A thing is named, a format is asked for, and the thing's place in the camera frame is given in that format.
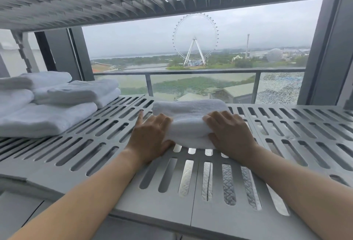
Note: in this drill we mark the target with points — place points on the person's right thumb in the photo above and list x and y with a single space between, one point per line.
213 140

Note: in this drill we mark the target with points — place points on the grey slotted rack shelf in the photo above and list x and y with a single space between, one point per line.
289 126

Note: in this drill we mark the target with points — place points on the person's right hand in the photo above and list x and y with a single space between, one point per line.
231 137

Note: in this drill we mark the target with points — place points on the grey rack post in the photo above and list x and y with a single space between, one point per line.
26 52

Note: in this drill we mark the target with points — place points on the tall drop tower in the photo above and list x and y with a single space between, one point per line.
248 45

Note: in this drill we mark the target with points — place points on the white textured cloth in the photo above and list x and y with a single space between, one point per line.
229 184

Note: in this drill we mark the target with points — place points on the person's left hand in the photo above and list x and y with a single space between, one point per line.
149 140

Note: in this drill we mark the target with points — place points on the person's left little finger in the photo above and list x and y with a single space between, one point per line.
140 117

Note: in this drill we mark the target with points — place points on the glass balcony railing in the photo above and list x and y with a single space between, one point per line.
209 78

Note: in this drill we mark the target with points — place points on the large folded white towel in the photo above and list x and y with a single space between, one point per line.
47 119

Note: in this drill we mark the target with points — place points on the person's left thumb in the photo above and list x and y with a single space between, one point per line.
167 147

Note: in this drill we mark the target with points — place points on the dark window frame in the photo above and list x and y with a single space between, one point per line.
328 54
69 52

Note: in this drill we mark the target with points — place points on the person's right forearm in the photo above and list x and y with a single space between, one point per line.
297 193

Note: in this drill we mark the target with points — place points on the white dome building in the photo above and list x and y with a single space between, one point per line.
274 54

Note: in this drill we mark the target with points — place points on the green roofed building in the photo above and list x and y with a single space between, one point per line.
237 90

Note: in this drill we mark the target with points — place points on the person's left forearm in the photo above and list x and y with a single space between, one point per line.
91 193

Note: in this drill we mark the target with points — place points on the small white towel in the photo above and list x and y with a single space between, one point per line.
187 112

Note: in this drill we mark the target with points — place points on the white ferris wheel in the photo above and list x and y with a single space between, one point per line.
195 41

